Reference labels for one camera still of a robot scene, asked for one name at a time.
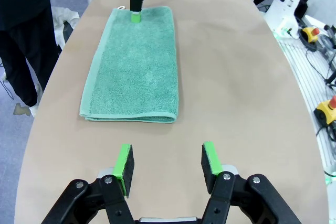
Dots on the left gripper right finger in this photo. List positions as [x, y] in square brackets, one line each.
[211, 166]

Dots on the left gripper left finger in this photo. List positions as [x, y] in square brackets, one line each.
[123, 166]

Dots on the green terry towel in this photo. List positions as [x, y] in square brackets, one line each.
[136, 72]

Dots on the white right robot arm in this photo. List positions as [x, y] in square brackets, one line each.
[283, 3]

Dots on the person in black T-shirt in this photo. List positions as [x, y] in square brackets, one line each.
[21, 11]

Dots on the yellow emergency stop button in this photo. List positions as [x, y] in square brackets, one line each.
[309, 33]
[325, 108]

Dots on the white ribbed base platform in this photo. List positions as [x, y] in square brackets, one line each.
[296, 58]

